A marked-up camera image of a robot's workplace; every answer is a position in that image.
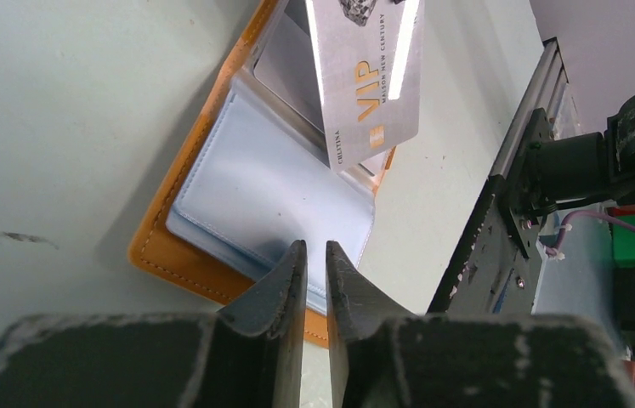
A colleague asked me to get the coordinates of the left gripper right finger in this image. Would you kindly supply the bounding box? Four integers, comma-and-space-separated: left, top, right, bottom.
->
326, 241, 635, 407

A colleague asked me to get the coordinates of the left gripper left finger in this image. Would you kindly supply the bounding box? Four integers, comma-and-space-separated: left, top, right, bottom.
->
0, 241, 308, 407

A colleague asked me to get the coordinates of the orange leather card holder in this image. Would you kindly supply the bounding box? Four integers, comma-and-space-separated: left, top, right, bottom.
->
128, 1, 394, 348

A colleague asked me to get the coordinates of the silver magnetic stripe card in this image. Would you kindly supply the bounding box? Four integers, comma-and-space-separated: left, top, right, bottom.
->
252, 11, 391, 176

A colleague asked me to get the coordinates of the silver VIP card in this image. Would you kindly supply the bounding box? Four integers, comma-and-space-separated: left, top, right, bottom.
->
305, 0, 425, 172

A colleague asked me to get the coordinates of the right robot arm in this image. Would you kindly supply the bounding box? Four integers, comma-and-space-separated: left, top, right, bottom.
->
502, 95, 635, 217

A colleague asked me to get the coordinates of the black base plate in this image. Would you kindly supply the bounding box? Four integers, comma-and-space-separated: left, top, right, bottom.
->
428, 108, 552, 315

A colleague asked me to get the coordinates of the aluminium frame rail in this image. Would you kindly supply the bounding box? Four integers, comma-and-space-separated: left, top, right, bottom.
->
489, 37, 581, 177

